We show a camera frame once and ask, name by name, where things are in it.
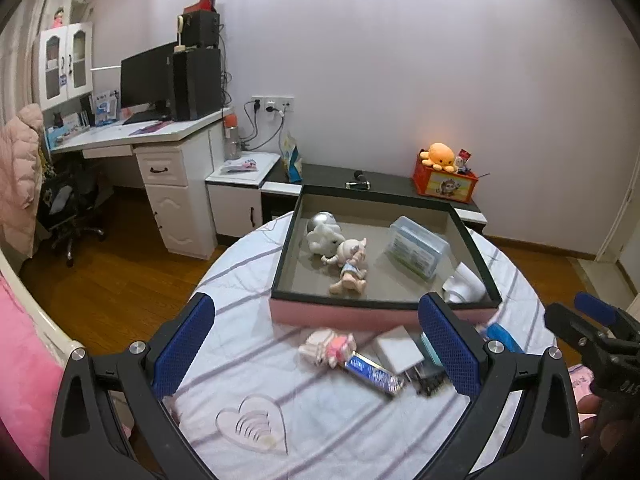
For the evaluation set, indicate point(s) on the white striped table cloth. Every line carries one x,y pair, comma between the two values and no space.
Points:
267,401

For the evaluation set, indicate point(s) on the pink down jacket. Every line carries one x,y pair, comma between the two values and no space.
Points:
21,178

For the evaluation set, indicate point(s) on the orange lid water bottle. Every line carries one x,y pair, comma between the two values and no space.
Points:
232,141

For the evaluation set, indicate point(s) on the pink storage tray box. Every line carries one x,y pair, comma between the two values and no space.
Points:
300,291

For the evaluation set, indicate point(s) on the white low side cabinet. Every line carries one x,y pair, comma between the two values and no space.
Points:
234,192

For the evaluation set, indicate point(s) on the black small dumbbell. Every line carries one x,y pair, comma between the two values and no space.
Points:
359,182

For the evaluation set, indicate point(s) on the red paper bag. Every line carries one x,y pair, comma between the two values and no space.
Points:
201,5

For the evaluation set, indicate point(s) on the white power adapter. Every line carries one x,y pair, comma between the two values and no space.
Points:
463,286

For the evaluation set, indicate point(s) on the black speaker box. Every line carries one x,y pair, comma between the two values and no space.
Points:
200,29

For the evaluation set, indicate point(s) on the black hair clip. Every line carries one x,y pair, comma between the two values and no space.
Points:
425,380

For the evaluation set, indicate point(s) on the white glass door cabinet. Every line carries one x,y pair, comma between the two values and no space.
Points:
62,63

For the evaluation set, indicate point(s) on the black computer monitor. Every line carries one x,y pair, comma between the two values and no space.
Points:
144,79

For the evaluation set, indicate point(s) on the white astronaut figurine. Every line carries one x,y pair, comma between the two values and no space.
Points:
324,234

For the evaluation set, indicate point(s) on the pink bed blanket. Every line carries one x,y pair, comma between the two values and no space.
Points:
30,378

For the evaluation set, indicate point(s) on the black office chair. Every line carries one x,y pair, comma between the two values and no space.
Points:
67,209

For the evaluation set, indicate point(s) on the blue stapler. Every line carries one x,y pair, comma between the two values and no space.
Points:
496,332

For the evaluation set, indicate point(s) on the teal oval mirror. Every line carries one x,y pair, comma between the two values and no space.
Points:
430,351

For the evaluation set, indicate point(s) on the clear plastic swab box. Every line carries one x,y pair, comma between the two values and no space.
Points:
416,247

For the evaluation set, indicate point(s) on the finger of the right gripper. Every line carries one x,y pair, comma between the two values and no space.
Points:
578,333
617,321

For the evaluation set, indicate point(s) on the white square box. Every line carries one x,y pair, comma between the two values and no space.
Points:
397,351

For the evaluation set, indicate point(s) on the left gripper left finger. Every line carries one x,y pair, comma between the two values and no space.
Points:
87,440

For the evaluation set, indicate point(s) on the black white TV cabinet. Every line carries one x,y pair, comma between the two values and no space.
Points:
279,196

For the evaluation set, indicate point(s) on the pink block figure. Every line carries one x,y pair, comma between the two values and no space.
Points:
327,347

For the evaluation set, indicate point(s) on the pink pig doll figurine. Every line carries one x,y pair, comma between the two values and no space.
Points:
350,258

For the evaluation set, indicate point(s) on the beige window curtain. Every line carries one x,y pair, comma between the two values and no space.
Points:
16,57

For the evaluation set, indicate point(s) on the wall power strip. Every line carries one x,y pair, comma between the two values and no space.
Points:
284,104

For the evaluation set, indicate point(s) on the blue snack bag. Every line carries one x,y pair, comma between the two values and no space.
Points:
292,162

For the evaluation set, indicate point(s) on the red toy crate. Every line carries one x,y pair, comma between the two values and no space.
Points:
439,184

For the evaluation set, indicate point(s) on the blue toothpaste tube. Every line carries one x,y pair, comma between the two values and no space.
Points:
373,374

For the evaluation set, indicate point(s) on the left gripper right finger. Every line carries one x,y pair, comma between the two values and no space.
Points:
542,441

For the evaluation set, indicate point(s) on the black computer tower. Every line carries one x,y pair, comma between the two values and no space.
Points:
195,84

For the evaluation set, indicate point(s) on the white computer desk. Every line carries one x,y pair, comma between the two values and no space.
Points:
174,160

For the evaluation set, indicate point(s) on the orange octopus plush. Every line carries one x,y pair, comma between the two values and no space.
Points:
439,157

